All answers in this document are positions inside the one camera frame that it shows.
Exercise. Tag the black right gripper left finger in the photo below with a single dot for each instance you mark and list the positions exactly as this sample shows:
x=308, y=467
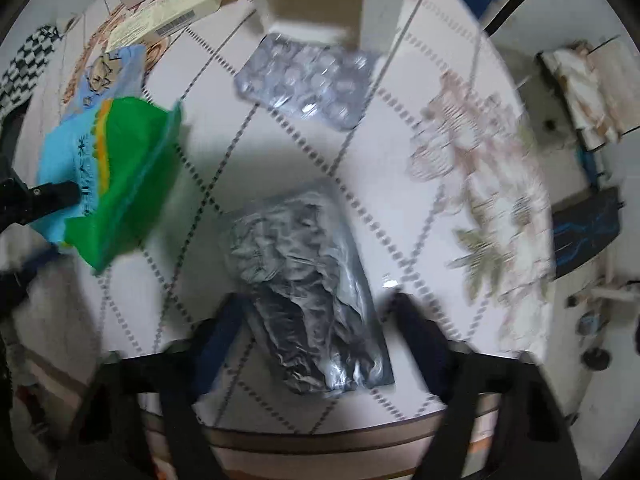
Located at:
x=107, y=439

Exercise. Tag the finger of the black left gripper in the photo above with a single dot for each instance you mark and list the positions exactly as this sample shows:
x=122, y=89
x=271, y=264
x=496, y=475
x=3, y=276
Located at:
x=22, y=205

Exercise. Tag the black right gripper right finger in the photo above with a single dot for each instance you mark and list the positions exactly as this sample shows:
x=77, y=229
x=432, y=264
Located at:
x=530, y=438

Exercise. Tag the blue green rice bag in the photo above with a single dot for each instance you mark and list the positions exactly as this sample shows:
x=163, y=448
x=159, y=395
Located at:
x=121, y=155

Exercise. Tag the checkered black white cloth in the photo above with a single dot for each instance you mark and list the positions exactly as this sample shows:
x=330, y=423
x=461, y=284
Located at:
x=20, y=78

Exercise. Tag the blue cartoon snack wrapper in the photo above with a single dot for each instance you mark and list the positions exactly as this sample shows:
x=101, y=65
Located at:
x=112, y=75

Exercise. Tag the black blue workout bench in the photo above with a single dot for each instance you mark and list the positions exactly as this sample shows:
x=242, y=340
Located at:
x=582, y=231

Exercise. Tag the cream medicine box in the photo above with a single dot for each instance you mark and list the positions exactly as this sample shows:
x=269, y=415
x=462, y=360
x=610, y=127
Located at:
x=157, y=20

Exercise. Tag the crumpled silver foil bag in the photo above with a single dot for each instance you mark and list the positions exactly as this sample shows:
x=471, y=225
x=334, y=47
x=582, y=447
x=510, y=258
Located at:
x=309, y=304

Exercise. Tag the floral tablecloth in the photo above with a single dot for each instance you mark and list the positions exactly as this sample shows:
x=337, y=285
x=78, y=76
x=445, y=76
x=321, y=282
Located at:
x=439, y=182

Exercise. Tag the silver pill blister pack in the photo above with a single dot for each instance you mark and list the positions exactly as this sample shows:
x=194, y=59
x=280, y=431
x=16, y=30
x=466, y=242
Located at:
x=308, y=81

